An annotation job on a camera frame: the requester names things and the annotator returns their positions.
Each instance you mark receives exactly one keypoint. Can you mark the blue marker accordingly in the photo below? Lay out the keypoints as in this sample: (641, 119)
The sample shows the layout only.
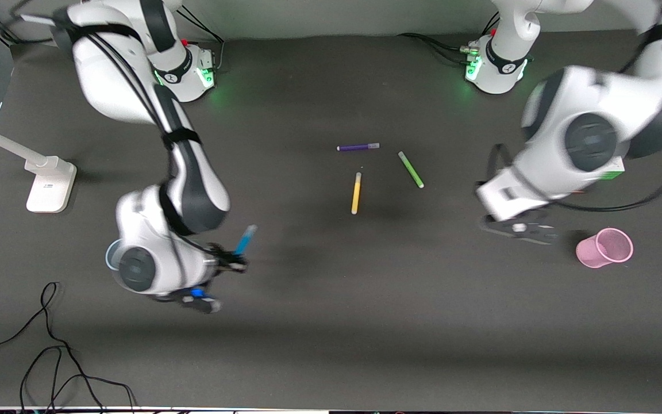
(245, 239)

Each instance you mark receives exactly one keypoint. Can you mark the pink mesh cup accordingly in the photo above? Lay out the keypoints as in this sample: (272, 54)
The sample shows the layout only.
(605, 248)

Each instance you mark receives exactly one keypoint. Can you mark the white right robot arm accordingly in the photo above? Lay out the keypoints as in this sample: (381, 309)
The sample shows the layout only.
(193, 190)

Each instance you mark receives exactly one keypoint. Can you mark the purple marker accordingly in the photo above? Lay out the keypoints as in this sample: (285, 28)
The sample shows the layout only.
(358, 147)

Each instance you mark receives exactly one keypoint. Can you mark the green marker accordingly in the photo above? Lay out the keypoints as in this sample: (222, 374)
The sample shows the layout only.
(411, 169)

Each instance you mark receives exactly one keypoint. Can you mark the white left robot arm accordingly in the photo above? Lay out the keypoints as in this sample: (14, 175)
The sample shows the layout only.
(589, 141)

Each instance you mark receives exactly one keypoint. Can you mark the yellow marker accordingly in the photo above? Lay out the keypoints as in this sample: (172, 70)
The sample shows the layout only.
(356, 193)

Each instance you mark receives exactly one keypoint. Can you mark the green white small box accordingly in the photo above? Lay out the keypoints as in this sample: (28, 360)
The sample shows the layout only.
(612, 169)

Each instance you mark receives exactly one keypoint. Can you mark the white stand with base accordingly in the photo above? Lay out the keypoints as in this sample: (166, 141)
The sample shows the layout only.
(49, 184)

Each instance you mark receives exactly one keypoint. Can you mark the light blue cup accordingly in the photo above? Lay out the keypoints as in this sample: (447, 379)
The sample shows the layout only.
(111, 256)

